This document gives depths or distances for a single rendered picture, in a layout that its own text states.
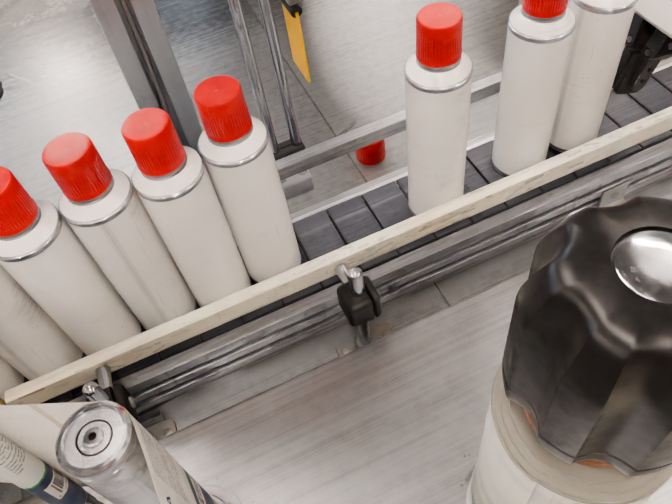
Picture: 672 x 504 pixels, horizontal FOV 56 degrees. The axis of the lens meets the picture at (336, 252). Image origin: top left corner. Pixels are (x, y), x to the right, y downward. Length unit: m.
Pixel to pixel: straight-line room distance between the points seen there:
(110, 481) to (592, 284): 0.24
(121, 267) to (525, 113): 0.36
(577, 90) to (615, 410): 0.43
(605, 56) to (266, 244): 0.33
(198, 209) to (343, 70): 0.44
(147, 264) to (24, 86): 0.55
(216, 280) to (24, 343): 0.15
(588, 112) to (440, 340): 0.26
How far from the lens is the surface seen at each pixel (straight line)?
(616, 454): 0.27
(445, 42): 0.47
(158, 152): 0.43
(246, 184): 0.47
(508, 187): 0.59
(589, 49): 0.59
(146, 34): 0.55
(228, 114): 0.44
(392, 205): 0.62
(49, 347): 0.56
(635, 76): 0.66
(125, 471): 0.34
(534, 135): 0.60
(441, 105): 0.49
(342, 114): 0.79
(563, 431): 0.25
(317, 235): 0.60
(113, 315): 0.54
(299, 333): 0.59
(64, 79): 0.99
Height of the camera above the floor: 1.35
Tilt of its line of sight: 53 degrees down
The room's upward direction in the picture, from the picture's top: 11 degrees counter-clockwise
